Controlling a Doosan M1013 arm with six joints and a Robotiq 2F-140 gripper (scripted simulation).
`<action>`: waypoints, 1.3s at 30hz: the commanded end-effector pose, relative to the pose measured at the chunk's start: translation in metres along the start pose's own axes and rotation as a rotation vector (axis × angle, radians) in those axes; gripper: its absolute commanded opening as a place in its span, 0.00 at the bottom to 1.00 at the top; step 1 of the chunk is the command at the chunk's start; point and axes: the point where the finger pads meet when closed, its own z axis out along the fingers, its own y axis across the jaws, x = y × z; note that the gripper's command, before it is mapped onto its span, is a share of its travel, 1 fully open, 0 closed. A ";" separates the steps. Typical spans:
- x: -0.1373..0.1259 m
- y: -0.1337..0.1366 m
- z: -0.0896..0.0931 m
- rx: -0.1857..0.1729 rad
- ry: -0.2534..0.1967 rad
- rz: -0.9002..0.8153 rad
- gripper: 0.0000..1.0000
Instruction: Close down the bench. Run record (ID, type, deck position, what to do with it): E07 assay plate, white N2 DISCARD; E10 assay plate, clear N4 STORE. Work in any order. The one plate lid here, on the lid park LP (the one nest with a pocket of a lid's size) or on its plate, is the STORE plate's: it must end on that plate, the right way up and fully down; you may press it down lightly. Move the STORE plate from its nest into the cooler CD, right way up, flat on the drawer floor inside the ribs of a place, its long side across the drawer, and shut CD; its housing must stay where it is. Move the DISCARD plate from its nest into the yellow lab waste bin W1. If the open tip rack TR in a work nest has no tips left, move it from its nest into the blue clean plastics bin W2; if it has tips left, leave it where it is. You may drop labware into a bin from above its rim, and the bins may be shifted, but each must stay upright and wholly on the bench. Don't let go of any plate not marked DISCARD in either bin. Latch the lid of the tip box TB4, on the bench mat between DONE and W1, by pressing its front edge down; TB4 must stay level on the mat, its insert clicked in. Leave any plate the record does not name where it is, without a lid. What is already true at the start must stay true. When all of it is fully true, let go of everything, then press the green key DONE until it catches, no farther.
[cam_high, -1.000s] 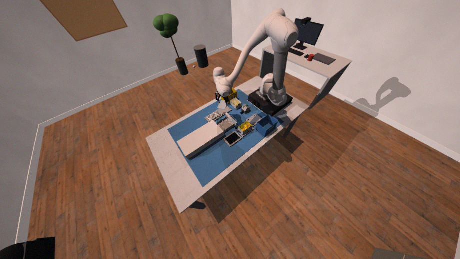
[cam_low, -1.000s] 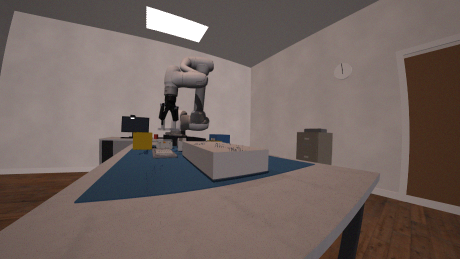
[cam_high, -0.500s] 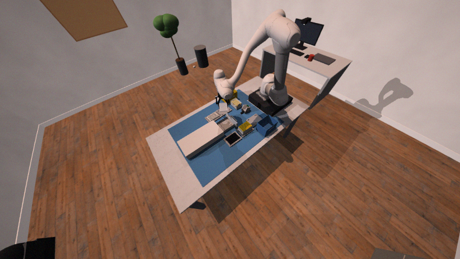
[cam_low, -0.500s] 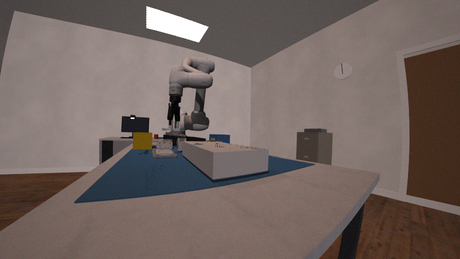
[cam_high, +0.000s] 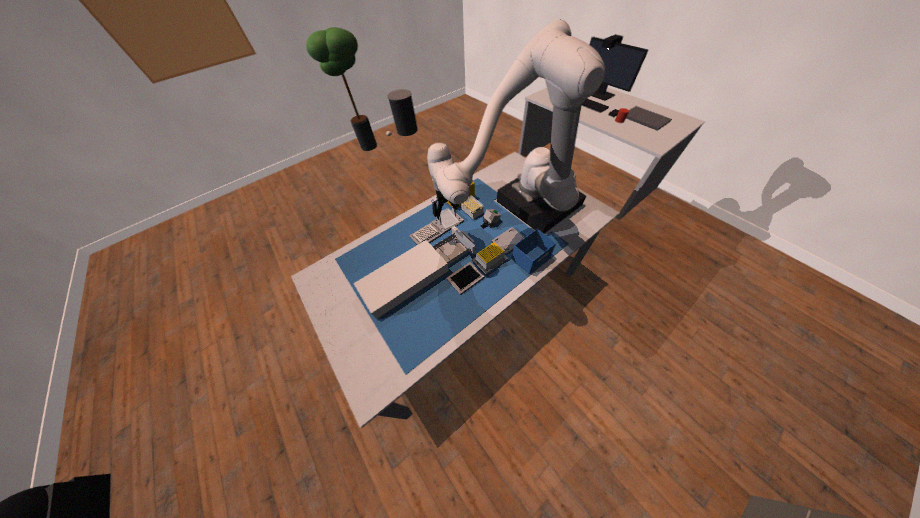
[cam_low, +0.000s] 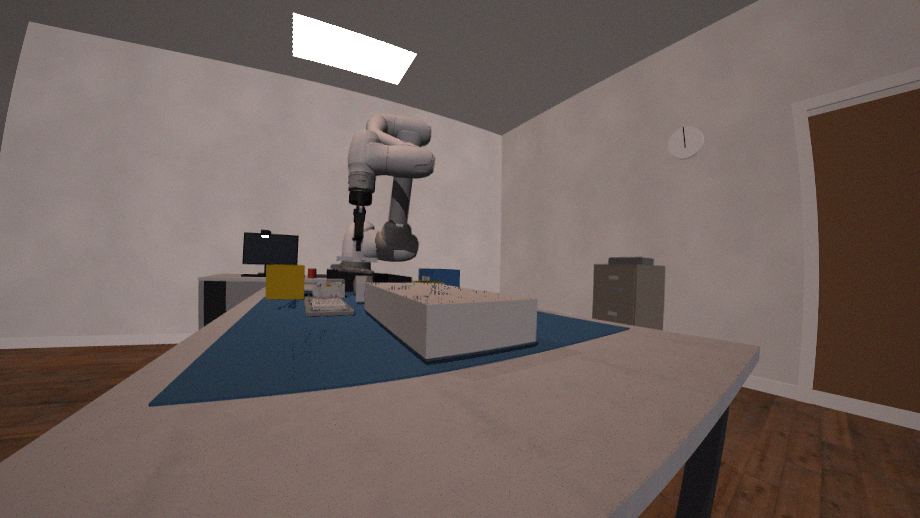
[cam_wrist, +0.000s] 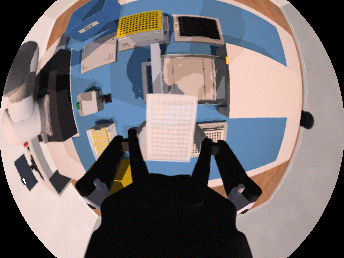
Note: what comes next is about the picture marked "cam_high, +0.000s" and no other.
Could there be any dark blue bench mat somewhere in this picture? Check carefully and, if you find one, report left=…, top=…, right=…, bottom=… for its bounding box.
left=335, top=178, right=569, bottom=375

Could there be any yellow open-top bin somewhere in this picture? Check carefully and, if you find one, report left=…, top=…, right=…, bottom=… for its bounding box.
left=446, top=182, right=475, bottom=207

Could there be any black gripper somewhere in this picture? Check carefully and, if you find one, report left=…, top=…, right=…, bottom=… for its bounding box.
left=431, top=191, right=459, bottom=225

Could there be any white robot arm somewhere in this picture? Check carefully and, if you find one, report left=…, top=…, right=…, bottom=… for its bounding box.
left=427, top=20, right=605, bottom=211

